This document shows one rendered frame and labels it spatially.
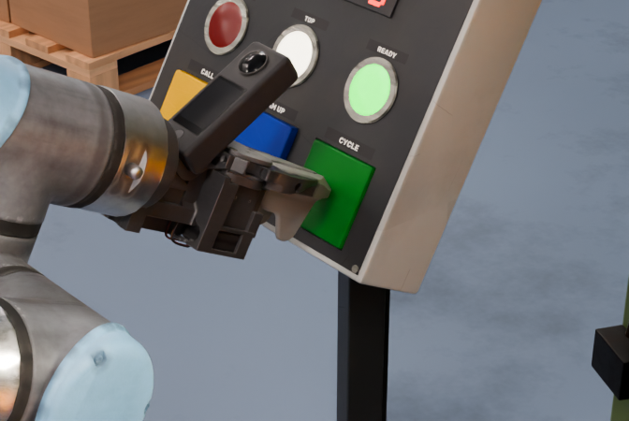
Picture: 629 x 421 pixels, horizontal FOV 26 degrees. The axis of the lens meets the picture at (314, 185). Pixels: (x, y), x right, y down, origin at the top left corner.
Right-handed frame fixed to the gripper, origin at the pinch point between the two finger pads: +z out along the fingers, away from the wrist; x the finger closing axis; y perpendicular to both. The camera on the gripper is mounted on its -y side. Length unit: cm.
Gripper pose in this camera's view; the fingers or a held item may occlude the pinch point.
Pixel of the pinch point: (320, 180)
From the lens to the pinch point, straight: 115.2
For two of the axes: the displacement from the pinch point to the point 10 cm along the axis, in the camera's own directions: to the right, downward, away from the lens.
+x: 6.5, 3.6, -6.7
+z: 6.6, 1.8, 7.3
